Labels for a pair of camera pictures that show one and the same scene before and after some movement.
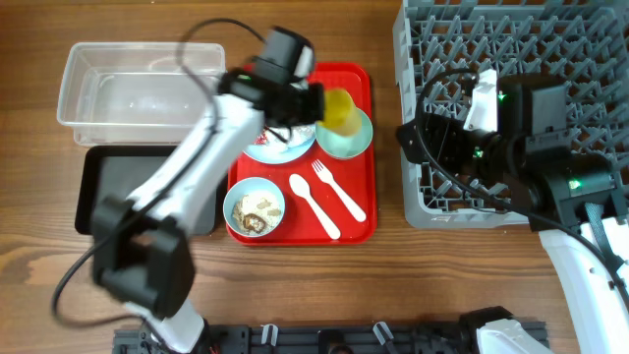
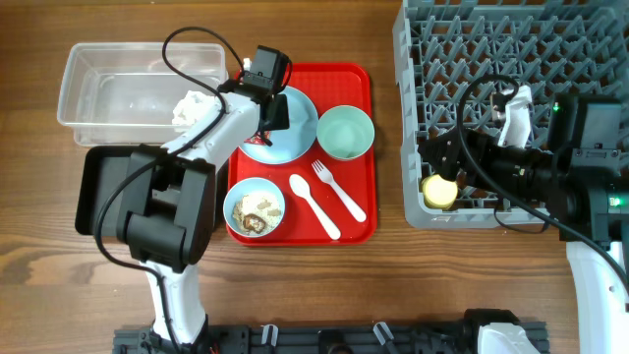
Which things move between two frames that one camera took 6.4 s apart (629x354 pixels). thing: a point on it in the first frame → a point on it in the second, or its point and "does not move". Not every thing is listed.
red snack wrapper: x=260 y=140 does not move
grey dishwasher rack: x=582 y=44 does not move
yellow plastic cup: x=341 y=114 → x=437 y=192
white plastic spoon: x=302 y=188 does not move
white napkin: x=294 y=136 → x=193 y=106
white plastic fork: x=325 y=175 does not move
